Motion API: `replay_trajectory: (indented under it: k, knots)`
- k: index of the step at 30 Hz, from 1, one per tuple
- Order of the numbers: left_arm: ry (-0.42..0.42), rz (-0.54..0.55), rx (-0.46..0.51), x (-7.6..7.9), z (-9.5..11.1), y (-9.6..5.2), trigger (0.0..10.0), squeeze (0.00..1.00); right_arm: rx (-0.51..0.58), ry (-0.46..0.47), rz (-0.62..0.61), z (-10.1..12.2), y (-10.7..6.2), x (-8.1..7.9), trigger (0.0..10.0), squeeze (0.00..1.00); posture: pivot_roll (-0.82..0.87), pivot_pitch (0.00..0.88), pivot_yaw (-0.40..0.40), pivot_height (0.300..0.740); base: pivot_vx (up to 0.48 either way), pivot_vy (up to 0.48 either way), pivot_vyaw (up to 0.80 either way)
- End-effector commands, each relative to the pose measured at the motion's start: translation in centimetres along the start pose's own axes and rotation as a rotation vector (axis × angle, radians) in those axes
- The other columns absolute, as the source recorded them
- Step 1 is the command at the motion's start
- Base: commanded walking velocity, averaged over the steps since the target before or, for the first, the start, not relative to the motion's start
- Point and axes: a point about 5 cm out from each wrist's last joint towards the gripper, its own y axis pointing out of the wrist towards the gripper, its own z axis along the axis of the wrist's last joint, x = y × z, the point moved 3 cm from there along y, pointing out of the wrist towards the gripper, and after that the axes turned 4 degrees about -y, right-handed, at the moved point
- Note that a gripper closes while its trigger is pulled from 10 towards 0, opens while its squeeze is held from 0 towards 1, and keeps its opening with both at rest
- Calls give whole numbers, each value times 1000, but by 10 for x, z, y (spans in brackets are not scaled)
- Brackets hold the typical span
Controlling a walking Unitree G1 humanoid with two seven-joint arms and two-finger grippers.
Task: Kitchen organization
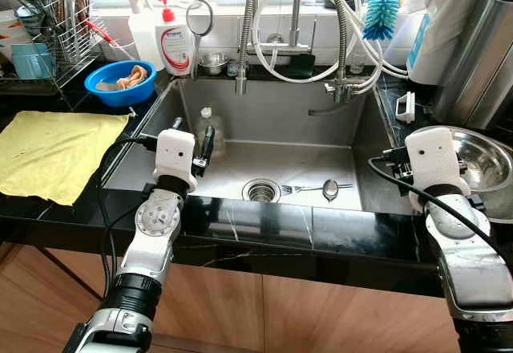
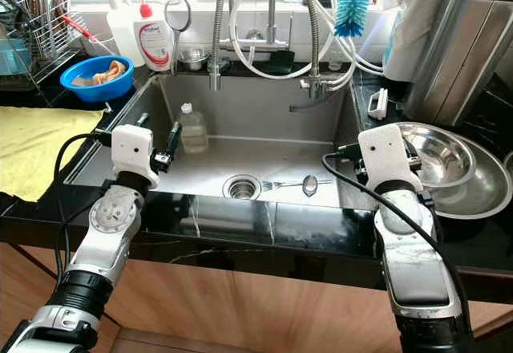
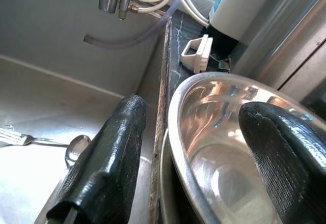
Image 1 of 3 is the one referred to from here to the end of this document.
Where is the stainless steel spoon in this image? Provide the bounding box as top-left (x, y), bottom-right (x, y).
top-left (320, 179), bottom-right (354, 204)

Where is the stainless steel fork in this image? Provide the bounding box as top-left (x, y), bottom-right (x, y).
top-left (280, 182), bottom-right (323, 195)

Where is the yellow cloth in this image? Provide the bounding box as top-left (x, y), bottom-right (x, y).
top-left (0, 110), bottom-right (131, 207)

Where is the white red-capped dish soap bottle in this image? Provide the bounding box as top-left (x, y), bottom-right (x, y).
top-left (156, 0), bottom-right (195, 78)

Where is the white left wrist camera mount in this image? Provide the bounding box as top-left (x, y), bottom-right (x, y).
top-left (153, 128), bottom-right (198, 195)

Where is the dark green scouring sponge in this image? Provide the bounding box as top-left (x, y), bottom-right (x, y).
top-left (286, 52), bottom-right (317, 79)

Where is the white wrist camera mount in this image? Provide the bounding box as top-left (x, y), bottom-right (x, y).
top-left (403, 126), bottom-right (474, 214)
top-left (153, 128), bottom-right (198, 195)

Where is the white hanging towel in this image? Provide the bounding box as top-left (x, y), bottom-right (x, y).
top-left (406, 0), bottom-right (502, 87)

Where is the red handled utensil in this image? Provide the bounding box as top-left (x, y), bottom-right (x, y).
top-left (84, 18), bottom-right (121, 49)

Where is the chrome spring faucet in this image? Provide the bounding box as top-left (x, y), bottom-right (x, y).
top-left (233, 0), bottom-right (261, 97)

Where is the white flexible hose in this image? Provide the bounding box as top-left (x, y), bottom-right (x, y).
top-left (250, 0), bottom-right (386, 85)
top-left (345, 0), bottom-right (411, 79)

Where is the metal wire dish rack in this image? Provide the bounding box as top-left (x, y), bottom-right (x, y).
top-left (0, 0), bottom-right (109, 97)

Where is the blue plastic bowl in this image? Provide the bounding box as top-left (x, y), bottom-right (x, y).
top-left (83, 59), bottom-right (158, 109)

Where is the metal wire loop utensil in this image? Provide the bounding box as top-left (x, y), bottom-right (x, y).
top-left (185, 0), bottom-right (216, 81)

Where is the steel sink drain strainer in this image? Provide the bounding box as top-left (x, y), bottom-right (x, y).
top-left (243, 178), bottom-right (281, 204)

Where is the clear plastic bottle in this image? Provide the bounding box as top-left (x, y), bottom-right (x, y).
top-left (196, 107), bottom-right (228, 159)

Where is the chrome faucet with grey hose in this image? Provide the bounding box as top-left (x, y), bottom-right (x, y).
top-left (265, 0), bottom-right (378, 118)

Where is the stainless steel sink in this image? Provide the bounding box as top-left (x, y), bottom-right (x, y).
top-left (102, 76), bottom-right (418, 215)

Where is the wooden sink cabinet front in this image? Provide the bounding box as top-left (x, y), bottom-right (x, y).
top-left (0, 241), bottom-right (474, 353)

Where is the teal plastic cup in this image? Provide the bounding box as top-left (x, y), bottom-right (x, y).
top-left (11, 43), bottom-right (55, 80)

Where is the small white plastic holder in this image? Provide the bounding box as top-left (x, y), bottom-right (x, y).
top-left (396, 91), bottom-right (417, 124)

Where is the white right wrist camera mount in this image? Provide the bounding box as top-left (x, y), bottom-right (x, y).
top-left (403, 126), bottom-right (474, 214)

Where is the wide stainless steel basin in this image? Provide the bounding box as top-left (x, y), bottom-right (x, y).
top-left (473, 140), bottom-right (513, 224)

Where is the white spray bottle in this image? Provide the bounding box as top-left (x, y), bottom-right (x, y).
top-left (122, 0), bottom-right (167, 71)

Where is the stainless steel mixing bowl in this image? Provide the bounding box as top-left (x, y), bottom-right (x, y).
top-left (449, 126), bottom-right (512, 193)

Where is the blue bottle brush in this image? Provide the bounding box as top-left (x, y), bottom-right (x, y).
top-left (362, 0), bottom-right (403, 43)

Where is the small steel cup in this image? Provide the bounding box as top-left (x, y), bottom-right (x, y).
top-left (197, 51), bottom-right (230, 76)

